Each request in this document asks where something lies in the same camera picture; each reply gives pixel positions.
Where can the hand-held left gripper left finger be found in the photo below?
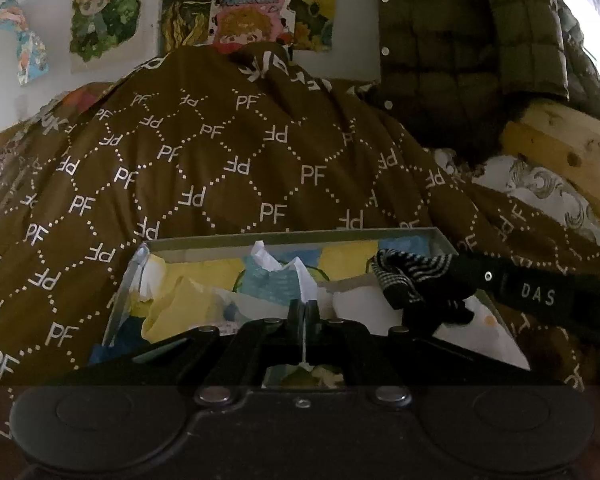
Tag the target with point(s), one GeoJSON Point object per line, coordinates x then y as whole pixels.
{"type": "Point", "coordinates": [296, 320]}

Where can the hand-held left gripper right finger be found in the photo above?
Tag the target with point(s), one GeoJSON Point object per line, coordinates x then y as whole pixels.
{"type": "Point", "coordinates": [314, 320]}

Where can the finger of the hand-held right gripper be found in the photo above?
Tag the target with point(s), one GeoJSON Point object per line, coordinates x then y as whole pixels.
{"type": "Point", "coordinates": [480, 272]}

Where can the white thin plastic wrapper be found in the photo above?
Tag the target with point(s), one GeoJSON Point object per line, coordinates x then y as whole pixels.
{"type": "Point", "coordinates": [292, 280]}

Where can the black white striped sock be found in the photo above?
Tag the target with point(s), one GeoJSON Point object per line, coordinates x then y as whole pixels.
{"type": "Point", "coordinates": [405, 275]}

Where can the colourful printed storage box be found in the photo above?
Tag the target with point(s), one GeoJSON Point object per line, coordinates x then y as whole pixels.
{"type": "Point", "coordinates": [300, 239]}

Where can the yellow cloth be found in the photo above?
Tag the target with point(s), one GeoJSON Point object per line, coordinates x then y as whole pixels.
{"type": "Point", "coordinates": [175, 300]}

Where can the white patterned bed sheet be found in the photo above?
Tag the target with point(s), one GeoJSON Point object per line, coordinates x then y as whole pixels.
{"type": "Point", "coordinates": [530, 190]}

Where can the wooden beam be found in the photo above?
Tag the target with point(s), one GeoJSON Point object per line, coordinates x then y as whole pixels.
{"type": "Point", "coordinates": [555, 135]}

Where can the brown printed blanket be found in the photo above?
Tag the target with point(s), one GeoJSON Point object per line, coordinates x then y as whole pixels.
{"type": "Point", "coordinates": [180, 160]}

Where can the green quilted jacket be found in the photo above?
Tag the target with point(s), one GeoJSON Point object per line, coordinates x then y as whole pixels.
{"type": "Point", "coordinates": [455, 35]}

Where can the orange printed cloth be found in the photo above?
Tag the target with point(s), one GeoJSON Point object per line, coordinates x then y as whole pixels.
{"type": "Point", "coordinates": [77, 100]}

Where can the pink cartoon wall poster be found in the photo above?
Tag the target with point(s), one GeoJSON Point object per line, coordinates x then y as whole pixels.
{"type": "Point", "coordinates": [245, 20]}

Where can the large colourful wall poster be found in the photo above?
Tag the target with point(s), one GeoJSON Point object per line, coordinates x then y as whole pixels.
{"type": "Point", "coordinates": [190, 5]}

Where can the cartoon figure wall poster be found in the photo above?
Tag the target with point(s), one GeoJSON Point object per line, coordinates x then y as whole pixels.
{"type": "Point", "coordinates": [105, 15]}

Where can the colourful cutout wall poster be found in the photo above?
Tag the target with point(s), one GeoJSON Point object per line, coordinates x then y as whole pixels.
{"type": "Point", "coordinates": [25, 45]}

